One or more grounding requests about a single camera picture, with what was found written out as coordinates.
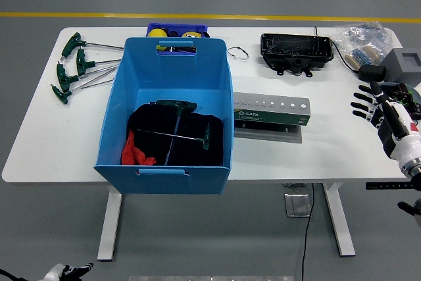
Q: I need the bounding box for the small green T-handle hex key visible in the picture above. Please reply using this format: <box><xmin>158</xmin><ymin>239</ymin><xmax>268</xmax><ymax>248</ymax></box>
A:
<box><xmin>136</xmin><ymin>122</ymin><xmax>212</xmax><ymax>151</ymax></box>

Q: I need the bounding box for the black power adapter with cord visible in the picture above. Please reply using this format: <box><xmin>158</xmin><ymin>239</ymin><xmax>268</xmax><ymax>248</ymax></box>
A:
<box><xmin>314</xmin><ymin>26</ymin><xmax>386</xmax><ymax>84</ymax></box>

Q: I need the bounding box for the metal floor plate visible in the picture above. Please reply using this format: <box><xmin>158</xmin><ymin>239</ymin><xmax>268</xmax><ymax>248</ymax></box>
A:
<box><xmin>284</xmin><ymin>193</ymin><xmax>312</xmax><ymax>218</ymax></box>

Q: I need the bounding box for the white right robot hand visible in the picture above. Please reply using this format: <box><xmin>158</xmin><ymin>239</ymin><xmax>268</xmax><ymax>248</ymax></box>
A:
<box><xmin>350</xmin><ymin>80</ymin><xmax>421</xmax><ymax>173</ymax></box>

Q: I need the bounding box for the blue resistor strip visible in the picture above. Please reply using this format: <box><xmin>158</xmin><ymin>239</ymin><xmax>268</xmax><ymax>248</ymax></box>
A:
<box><xmin>343</xmin><ymin>45</ymin><xmax>384</xmax><ymax>70</ymax></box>

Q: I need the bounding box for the black table control panel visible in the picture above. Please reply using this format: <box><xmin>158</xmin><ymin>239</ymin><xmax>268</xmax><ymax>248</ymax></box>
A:
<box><xmin>364</xmin><ymin>181</ymin><xmax>416</xmax><ymax>191</ymax></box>

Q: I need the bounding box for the yellow ball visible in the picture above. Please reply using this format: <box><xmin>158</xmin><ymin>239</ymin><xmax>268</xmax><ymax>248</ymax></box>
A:
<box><xmin>147</xmin><ymin>28</ymin><xmax>168</xmax><ymax>53</ymax></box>

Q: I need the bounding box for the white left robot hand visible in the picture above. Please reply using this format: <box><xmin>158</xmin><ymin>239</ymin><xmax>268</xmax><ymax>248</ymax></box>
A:
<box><xmin>42</xmin><ymin>262</ymin><xmax>95</xmax><ymax>281</ymax></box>

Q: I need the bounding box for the large blue storage box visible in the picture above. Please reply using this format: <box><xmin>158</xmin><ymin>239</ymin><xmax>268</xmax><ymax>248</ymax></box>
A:
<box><xmin>93</xmin><ymin>36</ymin><xmax>234</xmax><ymax>195</ymax></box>

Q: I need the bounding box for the black floor cable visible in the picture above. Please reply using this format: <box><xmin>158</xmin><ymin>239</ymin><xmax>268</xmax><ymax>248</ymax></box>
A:
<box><xmin>301</xmin><ymin>182</ymin><xmax>315</xmax><ymax>281</ymax></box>

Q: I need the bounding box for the black plastic case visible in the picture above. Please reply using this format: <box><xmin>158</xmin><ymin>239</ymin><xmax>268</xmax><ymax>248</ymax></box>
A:
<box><xmin>260</xmin><ymin>33</ymin><xmax>335</xmax><ymax>77</ymax></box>

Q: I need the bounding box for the dark circuit board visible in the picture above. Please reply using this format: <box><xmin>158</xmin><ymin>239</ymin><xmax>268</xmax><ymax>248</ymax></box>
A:
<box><xmin>391</xmin><ymin>84</ymin><xmax>421</xmax><ymax>114</ymax></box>

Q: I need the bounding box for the green grey hex key rack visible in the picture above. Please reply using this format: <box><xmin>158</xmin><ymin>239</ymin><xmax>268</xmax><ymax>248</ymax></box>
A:
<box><xmin>233</xmin><ymin>92</ymin><xmax>310</xmax><ymax>145</ymax></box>

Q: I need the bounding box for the white table leg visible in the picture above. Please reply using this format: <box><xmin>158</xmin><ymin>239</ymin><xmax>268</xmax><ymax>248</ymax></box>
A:
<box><xmin>97</xmin><ymin>184</ymin><xmax>123</xmax><ymax>262</ymax></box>
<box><xmin>322</xmin><ymin>182</ymin><xmax>356</xmax><ymax>257</ymax></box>

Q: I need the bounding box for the clear plastic parts bag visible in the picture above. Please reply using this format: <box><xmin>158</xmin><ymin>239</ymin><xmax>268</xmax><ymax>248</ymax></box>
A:
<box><xmin>334</xmin><ymin>21</ymin><xmax>395</xmax><ymax>64</ymax></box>

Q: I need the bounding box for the black and red cloth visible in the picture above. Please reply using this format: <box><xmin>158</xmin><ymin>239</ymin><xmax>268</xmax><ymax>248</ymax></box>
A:
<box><xmin>120</xmin><ymin>102</ymin><xmax>224</xmax><ymax>166</ymax></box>

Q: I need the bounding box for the small dark blue bin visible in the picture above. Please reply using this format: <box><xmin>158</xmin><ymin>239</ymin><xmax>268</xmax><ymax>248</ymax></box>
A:
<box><xmin>145</xmin><ymin>22</ymin><xmax>209</xmax><ymax>39</ymax></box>

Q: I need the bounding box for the grey foam block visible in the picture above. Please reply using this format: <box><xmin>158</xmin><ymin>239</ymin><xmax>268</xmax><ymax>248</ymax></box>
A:
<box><xmin>381</xmin><ymin>47</ymin><xmax>421</xmax><ymax>83</ymax></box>

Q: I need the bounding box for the large green T-handle hex key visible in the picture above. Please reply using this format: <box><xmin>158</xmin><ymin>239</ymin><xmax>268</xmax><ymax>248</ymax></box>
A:
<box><xmin>149</xmin><ymin>99</ymin><xmax>198</xmax><ymax>166</ymax></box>

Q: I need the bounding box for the thin wire loop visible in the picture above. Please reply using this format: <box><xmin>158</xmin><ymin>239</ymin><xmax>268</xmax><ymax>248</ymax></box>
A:
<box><xmin>226</xmin><ymin>46</ymin><xmax>250</xmax><ymax>62</ymax></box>

